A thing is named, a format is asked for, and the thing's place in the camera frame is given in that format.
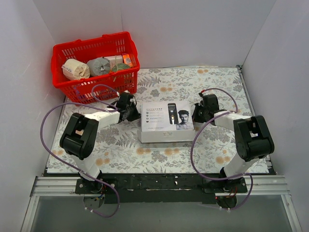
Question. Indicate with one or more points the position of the beige paper-wrapped roll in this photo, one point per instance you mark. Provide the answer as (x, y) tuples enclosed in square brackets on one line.
[(75, 70)]

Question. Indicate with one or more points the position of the grey wrapped roll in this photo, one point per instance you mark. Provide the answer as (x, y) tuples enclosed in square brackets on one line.
[(99, 66)]

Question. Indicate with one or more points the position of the white hair clipper box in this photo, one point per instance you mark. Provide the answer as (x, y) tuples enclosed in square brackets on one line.
[(166, 122)]

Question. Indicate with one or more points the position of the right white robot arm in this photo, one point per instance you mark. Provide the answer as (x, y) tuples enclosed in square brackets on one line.
[(252, 139)]

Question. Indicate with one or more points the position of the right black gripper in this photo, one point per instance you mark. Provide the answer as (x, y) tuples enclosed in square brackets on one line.
[(197, 113)]

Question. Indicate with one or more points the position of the red plastic shopping basket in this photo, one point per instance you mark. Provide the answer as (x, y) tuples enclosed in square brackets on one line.
[(101, 87)]

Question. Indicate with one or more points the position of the orange small box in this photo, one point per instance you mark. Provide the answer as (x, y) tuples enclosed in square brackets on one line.
[(127, 60)]

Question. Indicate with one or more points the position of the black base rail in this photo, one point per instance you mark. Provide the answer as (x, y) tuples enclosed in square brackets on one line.
[(159, 188)]

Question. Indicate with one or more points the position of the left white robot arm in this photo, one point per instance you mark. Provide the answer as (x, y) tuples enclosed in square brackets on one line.
[(79, 136)]

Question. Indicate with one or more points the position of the white flat box in basket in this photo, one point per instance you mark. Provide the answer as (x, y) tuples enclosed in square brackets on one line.
[(114, 60)]

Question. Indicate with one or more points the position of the green broccoli-like item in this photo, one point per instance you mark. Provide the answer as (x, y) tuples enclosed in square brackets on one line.
[(119, 67)]

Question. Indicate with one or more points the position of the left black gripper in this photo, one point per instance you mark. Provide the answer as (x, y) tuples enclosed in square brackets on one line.
[(133, 112)]

